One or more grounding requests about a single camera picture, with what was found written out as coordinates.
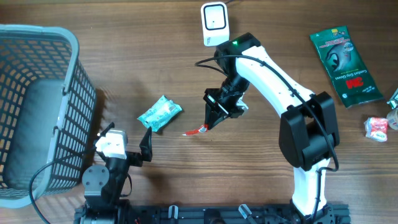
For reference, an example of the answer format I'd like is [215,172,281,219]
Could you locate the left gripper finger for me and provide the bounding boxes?
[139,127,153,161]
[97,122,114,137]

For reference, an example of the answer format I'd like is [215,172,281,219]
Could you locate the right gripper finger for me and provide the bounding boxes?
[205,104,216,126]
[208,114,228,130]

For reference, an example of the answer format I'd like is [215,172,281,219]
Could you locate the red white packet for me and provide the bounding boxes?
[183,124,208,136]

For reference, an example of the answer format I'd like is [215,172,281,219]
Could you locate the light green wipes packet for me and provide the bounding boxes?
[137,95,182,132]

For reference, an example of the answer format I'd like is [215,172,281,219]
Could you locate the long green white package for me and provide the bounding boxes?
[310,26,383,108]

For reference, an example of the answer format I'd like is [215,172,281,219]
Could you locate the red white tissue pack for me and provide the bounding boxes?
[364,117,388,142]

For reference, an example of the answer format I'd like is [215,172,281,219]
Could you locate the small green white box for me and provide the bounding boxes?
[387,89,398,110]

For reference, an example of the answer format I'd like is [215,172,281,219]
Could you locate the green lid jar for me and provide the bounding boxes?
[386,108,398,130]

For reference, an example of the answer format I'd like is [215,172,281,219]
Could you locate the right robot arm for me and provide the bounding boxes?
[200,33,340,221]

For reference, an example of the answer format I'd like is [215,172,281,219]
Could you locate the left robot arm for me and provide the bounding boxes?
[73,123,153,224]

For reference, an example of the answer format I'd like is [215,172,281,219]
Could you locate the white barcode scanner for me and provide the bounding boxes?
[200,1,230,47]

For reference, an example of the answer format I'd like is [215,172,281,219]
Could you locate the grey plastic mesh basket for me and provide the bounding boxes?
[1,24,97,208]

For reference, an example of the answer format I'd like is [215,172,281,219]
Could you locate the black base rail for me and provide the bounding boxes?
[73,203,351,224]

